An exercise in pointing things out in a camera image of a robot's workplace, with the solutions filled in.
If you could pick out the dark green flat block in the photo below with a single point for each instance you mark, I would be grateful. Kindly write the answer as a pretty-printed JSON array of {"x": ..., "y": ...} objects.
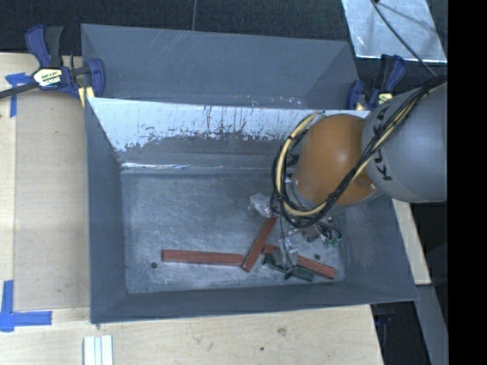
[{"x": 304, "y": 273}]

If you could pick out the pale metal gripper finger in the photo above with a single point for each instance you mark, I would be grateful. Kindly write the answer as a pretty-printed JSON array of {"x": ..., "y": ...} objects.
[
  {"x": 286, "y": 250},
  {"x": 261, "y": 204}
]

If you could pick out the grey metal bin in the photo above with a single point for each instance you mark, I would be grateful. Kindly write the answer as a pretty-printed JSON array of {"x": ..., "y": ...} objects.
[{"x": 198, "y": 211}]

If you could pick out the red-brown flat block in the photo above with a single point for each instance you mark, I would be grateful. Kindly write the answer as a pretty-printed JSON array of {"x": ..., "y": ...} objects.
[
  {"x": 319, "y": 267},
  {"x": 259, "y": 244},
  {"x": 201, "y": 257}
]

